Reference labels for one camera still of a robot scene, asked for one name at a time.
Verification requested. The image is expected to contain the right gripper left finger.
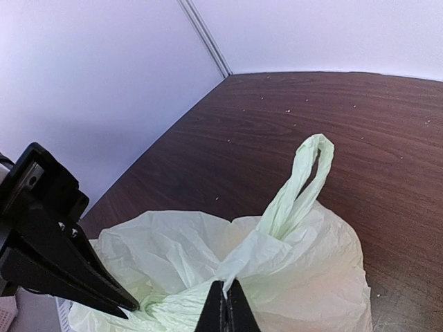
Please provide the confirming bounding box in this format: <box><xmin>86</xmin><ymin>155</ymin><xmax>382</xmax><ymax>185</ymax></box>
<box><xmin>195</xmin><ymin>281</ymin><xmax>228</xmax><ymax>332</ymax></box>

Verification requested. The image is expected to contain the curved aluminium rail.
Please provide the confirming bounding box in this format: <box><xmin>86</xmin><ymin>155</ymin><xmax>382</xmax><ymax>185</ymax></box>
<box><xmin>55</xmin><ymin>297</ymin><xmax>74</xmax><ymax>332</ymax></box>

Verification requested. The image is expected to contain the light green plastic bag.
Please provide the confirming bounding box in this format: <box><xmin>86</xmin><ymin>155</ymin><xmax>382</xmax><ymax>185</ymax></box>
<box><xmin>68</xmin><ymin>134</ymin><xmax>372</xmax><ymax>331</ymax></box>

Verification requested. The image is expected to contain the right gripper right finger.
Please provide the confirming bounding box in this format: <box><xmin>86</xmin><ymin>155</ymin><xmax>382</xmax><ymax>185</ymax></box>
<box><xmin>226</xmin><ymin>279</ymin><xmax>260</xmax><ymax>332</ymax></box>

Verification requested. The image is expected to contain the left aluminium frame post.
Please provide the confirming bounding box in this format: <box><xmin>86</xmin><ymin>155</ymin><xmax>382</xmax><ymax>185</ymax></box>
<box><xmin>177</xmin><ymin>0</ymin><xmax>233</xmax><ymax>79</ymax></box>

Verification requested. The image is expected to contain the pink plastic basket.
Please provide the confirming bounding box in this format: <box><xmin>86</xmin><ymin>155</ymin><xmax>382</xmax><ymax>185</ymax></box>
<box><xmin>0</xmin><ymin>295</ymin><xmax>18</xmax><ymax>332</ymax></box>

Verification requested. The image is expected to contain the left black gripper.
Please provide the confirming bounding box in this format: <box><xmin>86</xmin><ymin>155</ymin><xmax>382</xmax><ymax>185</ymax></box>
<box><xmin>1</xmin><ymin>142</ymin><xmax>139</xmax><ymax>319</ymax></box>

